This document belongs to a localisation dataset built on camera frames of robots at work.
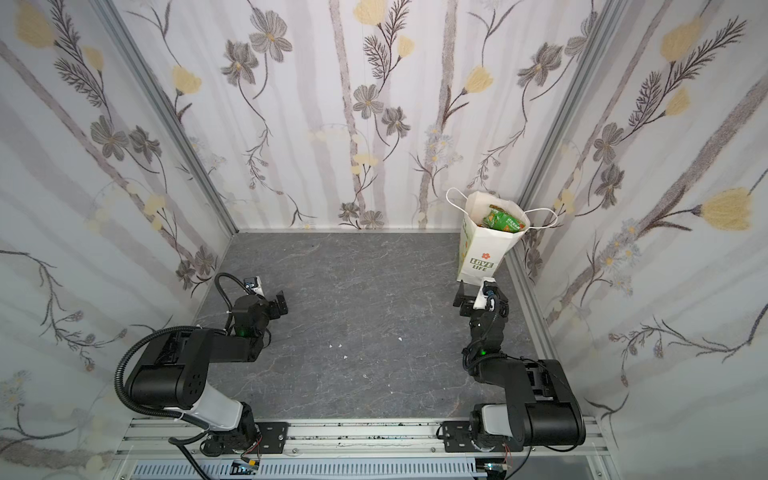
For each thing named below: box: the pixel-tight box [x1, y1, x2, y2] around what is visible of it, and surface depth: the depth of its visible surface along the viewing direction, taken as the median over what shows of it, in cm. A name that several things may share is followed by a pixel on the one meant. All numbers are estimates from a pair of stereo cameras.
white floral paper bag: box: [446, 188, 558, 282], surface depth 95 cm
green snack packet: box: [483, 204, 526, 233], surface depth 97 cm
